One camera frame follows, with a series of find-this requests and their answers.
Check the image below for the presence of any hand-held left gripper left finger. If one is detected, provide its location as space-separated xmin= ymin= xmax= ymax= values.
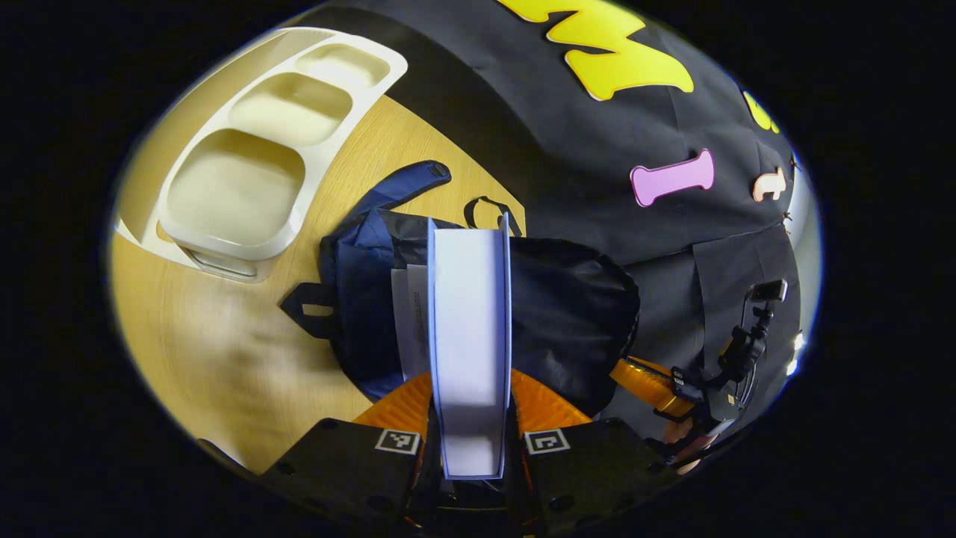
xmin=261 ymin=370 xmax=443 ymax=536

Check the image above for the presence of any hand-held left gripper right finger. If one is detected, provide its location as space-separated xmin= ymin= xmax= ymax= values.
xmin=508 ymin=368 xmax=673 ymax=536

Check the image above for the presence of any blue schoolbag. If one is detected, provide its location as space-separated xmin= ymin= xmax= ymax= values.
xmin=280 ymin=161 xmax=642 ymax=419

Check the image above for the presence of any white grey patterned book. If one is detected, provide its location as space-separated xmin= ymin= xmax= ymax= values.
xmin=391 ymin=265 xmax=432 ymax=382

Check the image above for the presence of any white plastic bookshelf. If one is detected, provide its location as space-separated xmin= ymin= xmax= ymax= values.
xmin=112 ymin=28 xmax=409 ymax=283

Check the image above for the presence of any black backdrop cloth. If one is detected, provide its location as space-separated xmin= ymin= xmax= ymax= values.
xmin=299 ymin=0 xmax=811 ymax=419

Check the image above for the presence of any black camera on stand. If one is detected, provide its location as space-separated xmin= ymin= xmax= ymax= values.
xmin=718 ymin=279 xmax=789 ymax=397

